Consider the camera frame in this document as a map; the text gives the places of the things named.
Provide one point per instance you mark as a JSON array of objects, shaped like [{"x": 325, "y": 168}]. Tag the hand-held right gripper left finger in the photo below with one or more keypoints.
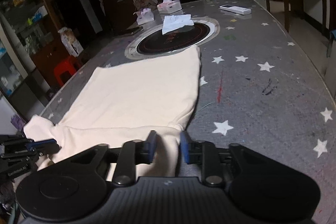
[{"x": 152, "y": 145}]

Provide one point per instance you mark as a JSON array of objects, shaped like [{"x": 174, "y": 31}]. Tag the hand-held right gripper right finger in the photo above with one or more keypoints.
[{"x": 185, "y": 148}]

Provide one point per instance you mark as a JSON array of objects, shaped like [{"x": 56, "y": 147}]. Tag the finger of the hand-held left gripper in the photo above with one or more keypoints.
[
  {"x": 26, "y": 152},
  {"x": 42, "y": 142}
]

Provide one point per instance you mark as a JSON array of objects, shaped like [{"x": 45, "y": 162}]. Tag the cream garment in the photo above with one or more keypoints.
[{"x": 131, "y": 92}]

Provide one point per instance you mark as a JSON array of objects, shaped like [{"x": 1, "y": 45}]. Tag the purple gift bag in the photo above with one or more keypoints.
[{"x": 17, "y": 123}]

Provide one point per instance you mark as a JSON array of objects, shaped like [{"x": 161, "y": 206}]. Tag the red plastic stool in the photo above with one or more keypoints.
[{"x": 65, "y": 66}]

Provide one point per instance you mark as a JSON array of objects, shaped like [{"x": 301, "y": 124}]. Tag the printed paper bag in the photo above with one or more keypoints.
[{"x": 71, "y": 41}]

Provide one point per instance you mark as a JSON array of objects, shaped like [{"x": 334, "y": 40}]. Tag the round black induction cooktop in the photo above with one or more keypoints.
[{"x": 178, "y": 40}]

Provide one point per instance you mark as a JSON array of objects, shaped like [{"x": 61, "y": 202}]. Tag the smartphone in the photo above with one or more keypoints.
[{"x": 131, "y": 30}]

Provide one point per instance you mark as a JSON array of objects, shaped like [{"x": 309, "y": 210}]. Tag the white tissue paper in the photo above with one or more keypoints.
[{"x": 173, "y": 23}]

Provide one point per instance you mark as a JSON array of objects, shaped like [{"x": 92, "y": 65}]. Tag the white pink tissue box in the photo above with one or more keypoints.
[{"x": 170, "y": 6}]

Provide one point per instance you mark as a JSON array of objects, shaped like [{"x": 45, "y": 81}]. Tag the pink patterned fan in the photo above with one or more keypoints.
[{"x": 144, "y": 2}]

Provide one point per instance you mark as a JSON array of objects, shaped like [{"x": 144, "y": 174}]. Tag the white remote control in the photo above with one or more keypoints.
[{"x": 235, "y": 9}]

